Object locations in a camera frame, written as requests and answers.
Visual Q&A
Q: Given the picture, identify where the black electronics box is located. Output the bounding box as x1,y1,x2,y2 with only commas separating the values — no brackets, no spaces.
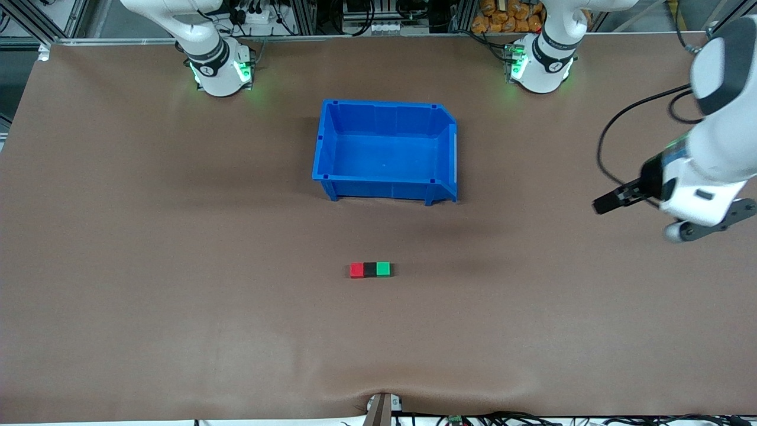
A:
342,0,429,36

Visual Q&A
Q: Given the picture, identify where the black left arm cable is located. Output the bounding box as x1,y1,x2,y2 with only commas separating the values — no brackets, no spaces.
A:
597,86,704,205

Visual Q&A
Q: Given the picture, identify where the brown table mat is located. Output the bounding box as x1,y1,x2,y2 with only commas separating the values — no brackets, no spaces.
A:
0,33,757,424

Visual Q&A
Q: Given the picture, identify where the aluminium frame post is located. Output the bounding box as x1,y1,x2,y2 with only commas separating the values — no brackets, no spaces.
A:
0,0,80,47
449,0,475,33
704,0,757,34
284,0,318,36

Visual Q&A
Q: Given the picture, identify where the metal table clamp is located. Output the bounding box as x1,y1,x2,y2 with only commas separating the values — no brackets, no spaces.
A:
365,392,404,426

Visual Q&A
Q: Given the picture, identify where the silver table edge rail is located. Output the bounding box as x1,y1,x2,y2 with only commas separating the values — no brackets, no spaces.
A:
50,34,515,46

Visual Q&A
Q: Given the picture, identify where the orange toy bread pile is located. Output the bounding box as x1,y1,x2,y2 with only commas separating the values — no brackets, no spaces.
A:
471,0,544,34

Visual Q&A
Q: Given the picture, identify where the blue plastic storage bin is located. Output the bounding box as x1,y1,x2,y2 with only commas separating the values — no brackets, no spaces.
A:
312,99,459,206

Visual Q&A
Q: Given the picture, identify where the white power strip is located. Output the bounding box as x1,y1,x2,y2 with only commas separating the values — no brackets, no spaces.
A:
234,5,283,25

